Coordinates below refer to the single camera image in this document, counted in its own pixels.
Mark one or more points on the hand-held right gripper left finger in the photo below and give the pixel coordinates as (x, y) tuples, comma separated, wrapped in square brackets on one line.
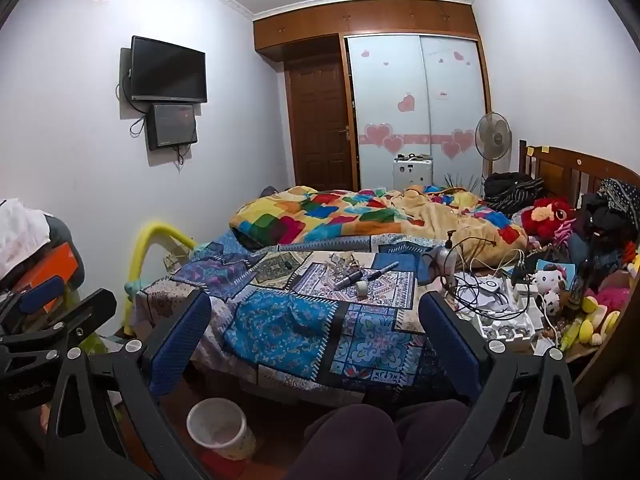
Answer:
[(182, 340)]

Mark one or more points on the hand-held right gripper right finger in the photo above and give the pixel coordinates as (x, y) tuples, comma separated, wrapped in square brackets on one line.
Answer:
[(450, 345)]

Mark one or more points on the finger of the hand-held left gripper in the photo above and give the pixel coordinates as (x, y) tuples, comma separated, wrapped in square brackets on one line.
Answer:
[(45, 291), (85, 312)]

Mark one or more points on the orange box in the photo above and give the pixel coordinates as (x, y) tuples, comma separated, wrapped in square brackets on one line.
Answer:
[(55, 262)]

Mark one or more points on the white cloth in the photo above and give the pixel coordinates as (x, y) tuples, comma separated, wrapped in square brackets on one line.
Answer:
[(20, 230)]

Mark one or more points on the yellow foam tube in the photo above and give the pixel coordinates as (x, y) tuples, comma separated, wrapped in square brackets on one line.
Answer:
[(135, 260)]

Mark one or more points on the pump dispenser bottle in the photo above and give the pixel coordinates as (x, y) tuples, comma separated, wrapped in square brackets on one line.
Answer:
[(445, 260)]

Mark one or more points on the white waste bin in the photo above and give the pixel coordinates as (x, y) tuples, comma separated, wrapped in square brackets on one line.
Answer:
[(225, 435)]

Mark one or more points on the clear tape roll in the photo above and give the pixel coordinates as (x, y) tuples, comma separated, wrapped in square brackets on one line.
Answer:
[(354, 291)]

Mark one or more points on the white cat plush toy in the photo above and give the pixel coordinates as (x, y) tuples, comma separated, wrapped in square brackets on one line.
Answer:
[(547, 280)]

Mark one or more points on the blue patterned bedspread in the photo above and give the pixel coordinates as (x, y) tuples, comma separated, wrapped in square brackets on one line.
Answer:
[(300, 330)]

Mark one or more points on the dark silver tube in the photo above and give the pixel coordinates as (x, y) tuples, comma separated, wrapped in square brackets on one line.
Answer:
[(350, 279)]

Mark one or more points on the person's legs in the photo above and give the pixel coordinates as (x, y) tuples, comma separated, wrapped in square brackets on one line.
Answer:
[(350, 440)]

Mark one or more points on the yellow plush toy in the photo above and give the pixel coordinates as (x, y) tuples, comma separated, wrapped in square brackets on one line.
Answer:
[(595, 320)]

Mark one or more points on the red plush toy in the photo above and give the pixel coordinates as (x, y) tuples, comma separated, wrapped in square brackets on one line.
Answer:
[(545, 215)]

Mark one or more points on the black striped bag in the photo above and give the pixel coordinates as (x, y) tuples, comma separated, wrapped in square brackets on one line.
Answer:
[(507, 187)]

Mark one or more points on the white boxy appliance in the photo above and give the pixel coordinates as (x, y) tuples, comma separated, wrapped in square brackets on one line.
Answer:
[(412, 175)]

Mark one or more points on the colourful patchwork blanket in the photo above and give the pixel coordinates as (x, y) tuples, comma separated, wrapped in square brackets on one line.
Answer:
[(320, 215)]

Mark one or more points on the pile of dark clothes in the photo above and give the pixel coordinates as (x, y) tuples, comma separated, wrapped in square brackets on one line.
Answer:
[(605, 215)]

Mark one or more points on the wooden bed headboard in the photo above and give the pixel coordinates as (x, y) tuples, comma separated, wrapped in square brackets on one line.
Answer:
[(560, 167)]

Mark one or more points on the standing electric fan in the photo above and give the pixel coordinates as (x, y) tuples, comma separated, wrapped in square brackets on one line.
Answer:
[(492, 132)]

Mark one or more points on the brown wooden door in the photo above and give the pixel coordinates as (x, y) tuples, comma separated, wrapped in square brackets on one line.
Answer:
[(320, 125)]

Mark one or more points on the sliding wardrobe with heart stickers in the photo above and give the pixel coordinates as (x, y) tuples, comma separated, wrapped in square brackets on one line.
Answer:
[(390, 85)]

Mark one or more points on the wooden overhead cabinet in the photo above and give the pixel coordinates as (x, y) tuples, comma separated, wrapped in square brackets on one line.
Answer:
[(365, 20)]

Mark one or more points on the small black wall monitor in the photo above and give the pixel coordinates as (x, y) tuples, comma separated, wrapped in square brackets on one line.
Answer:
[(172, 125)]

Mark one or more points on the black wall television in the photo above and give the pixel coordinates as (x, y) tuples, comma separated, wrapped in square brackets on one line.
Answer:
[(167, 70)]

